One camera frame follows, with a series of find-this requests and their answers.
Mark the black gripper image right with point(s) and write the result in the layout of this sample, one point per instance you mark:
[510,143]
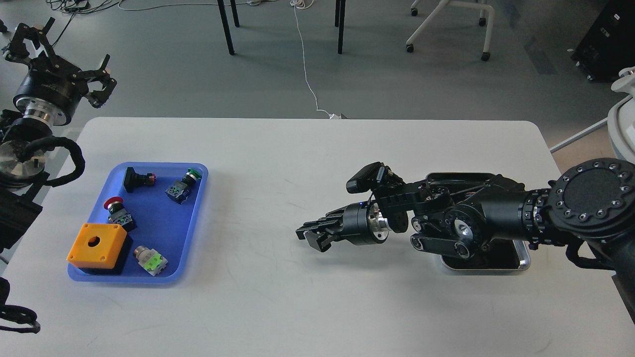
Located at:
[359,223]

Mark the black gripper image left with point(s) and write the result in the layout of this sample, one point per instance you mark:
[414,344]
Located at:
[47,91]

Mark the red mushroom push button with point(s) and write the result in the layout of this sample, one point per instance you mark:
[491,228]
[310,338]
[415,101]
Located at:
[118,214]

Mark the blue plastic tray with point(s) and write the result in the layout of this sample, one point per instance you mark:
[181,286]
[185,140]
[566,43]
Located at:
[162,224]

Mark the silver metal tray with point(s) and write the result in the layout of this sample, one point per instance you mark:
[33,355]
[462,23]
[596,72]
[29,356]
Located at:
[496,258]

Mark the silver button green block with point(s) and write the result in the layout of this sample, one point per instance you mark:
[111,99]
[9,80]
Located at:
[150,260]

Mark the orange and black button box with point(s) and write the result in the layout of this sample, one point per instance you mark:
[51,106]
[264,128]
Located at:
[100,249]

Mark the black equipment case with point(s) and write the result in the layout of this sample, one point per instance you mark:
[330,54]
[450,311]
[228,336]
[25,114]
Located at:
[609,45]

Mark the green push button switch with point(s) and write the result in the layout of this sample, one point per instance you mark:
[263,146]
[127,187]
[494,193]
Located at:
[180,190]

